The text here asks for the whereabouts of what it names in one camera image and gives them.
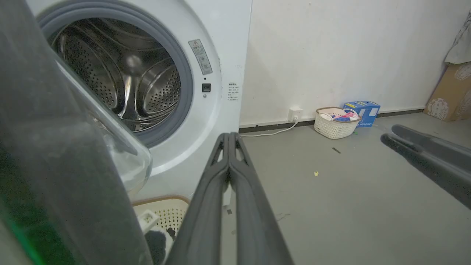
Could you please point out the beige laundry basket brown rim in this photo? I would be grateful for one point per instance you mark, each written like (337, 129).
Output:
(171, 213)

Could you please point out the small printed text sticker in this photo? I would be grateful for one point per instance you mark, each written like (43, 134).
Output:
(233, 92)

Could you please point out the grey warning label sticker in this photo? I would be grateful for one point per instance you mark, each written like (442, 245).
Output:
(201, 57)

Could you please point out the colourful clothes bundle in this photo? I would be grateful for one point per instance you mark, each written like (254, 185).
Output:
(344, 117)

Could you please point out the light grey draped cloth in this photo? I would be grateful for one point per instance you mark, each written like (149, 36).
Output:
(461, 44)

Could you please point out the brown patterned cardboard box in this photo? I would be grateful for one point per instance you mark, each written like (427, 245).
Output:
(450, 92)

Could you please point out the black tape strip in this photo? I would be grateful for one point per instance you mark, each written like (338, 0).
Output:
(336, 150)

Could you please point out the steel perforated washer drum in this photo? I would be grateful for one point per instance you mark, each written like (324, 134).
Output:
(121, 73)

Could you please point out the small white woven basket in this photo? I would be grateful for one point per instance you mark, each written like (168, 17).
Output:
(333, 129)

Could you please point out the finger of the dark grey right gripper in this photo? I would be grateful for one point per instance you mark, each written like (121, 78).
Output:
(434, 141)
(434, 165)

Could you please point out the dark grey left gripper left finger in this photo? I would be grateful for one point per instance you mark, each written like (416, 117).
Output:
(206, 206)

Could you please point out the black door latch socket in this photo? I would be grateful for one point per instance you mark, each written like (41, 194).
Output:
(206, 87)

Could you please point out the grey rubber door gasket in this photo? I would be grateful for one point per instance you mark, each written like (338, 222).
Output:
(186, 84)

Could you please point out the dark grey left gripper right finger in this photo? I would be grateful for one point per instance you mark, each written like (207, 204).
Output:
(254, 221)

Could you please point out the dark washing machine door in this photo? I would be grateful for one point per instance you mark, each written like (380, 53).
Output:
(55, 165)

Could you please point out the white wall power outlet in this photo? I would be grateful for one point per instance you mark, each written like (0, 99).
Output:
(294, 113)

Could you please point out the blue cardboard box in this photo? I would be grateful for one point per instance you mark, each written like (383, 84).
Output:
(369, 110)

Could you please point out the white washing machine body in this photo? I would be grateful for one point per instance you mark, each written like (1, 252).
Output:
(228, 36)

